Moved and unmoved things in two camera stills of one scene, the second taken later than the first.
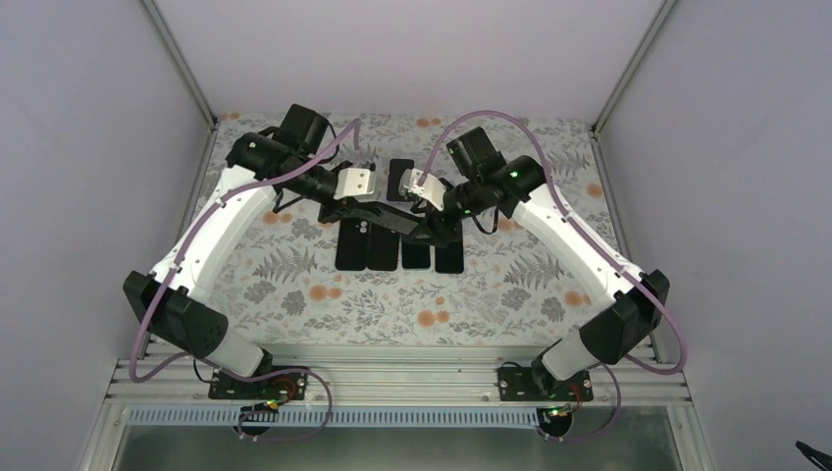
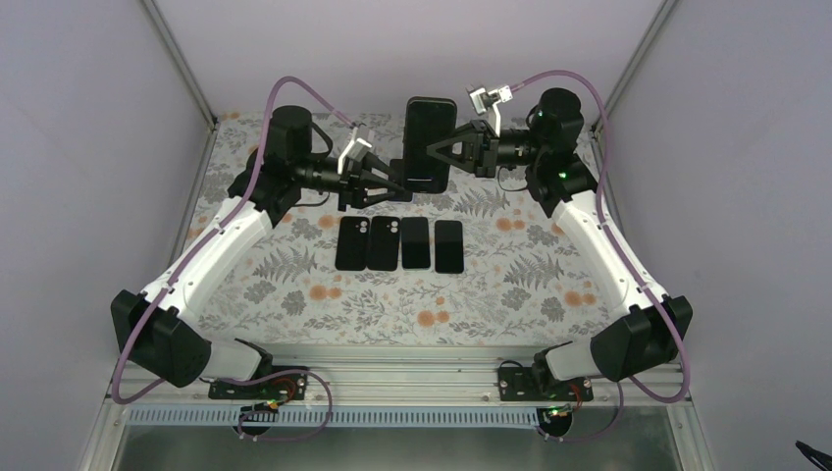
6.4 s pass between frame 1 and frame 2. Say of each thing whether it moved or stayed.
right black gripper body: moved
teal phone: stayed
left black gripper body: moved
